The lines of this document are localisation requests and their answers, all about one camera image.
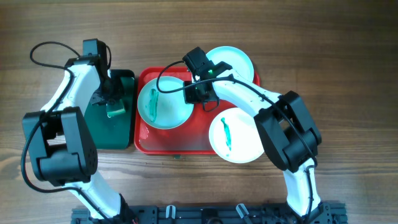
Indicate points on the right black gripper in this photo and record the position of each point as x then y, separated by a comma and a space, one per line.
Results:
191, 99

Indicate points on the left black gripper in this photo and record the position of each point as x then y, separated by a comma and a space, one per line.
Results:
120, 91

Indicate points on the green yellow sponge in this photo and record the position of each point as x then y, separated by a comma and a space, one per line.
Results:
115, 109

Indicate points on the white plate green smear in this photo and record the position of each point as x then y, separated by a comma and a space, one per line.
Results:
162, 110

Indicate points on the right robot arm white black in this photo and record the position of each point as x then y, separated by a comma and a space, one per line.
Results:
287, 132

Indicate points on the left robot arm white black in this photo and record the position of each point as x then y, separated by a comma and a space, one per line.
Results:
60, 153

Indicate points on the dark green tray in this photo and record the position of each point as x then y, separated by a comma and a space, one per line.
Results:
115, 132

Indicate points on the red plastic tray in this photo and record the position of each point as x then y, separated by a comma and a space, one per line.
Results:
189, 138

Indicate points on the white plate top right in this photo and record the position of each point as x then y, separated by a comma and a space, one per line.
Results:
236, 58

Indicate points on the white plate bottom right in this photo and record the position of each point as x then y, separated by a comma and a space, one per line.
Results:
234, 137

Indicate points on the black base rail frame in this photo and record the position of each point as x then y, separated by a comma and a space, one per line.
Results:
330, 213

